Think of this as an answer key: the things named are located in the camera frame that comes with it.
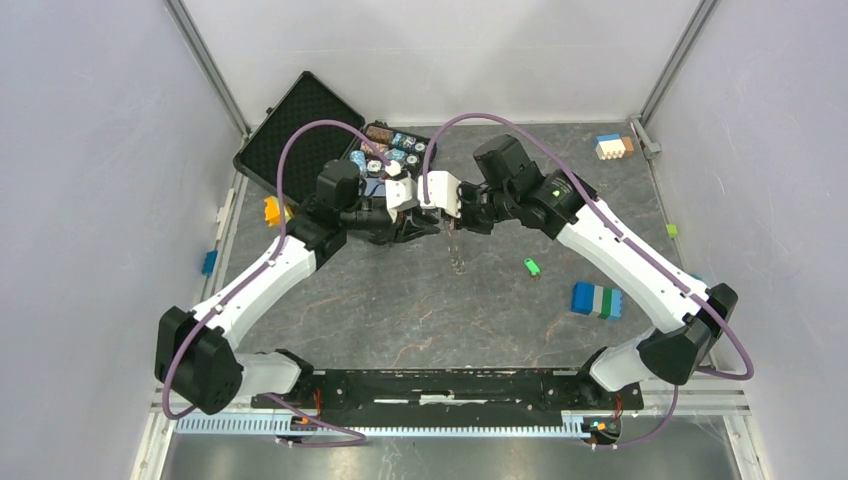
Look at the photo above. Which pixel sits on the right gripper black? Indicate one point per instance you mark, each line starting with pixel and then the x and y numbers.
pixel 463 190

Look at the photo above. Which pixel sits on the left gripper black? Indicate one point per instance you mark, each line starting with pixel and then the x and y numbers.
pixel 412 225

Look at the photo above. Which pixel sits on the green key tag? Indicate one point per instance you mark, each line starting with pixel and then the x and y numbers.
pixel 532 267

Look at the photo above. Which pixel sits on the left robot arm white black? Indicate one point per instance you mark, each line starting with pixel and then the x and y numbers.
pixel 196 353

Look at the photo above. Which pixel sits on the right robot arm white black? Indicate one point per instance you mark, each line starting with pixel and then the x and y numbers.
pixel 684 311

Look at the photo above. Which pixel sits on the black poker chip case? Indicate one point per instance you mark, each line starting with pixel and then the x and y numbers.
pixel 309 100

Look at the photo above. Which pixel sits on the orange yellow green brick stack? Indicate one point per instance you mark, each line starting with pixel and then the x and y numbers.
pixel 275 212

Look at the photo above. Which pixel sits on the blue white green brick stack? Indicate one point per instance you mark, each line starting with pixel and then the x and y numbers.
pixel 597 301

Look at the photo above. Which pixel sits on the blue white orange brick stack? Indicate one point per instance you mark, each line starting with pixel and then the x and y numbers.
pixel 613 146

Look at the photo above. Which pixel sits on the small blue block left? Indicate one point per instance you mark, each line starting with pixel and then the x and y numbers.
pixel 209 262

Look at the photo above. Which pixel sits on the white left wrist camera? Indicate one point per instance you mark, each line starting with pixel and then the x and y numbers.
pixel 400 195

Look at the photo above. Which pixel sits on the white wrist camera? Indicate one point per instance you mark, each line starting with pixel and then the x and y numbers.
pixel 400 195
pixel 439 190

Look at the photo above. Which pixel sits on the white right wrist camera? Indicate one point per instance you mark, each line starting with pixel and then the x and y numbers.
pixel 439 190

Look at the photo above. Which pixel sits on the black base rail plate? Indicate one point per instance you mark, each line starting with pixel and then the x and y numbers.
pixel 518 397

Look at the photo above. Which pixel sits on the white toothed cable duct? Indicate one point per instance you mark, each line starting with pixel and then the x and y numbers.
pixel 281 423

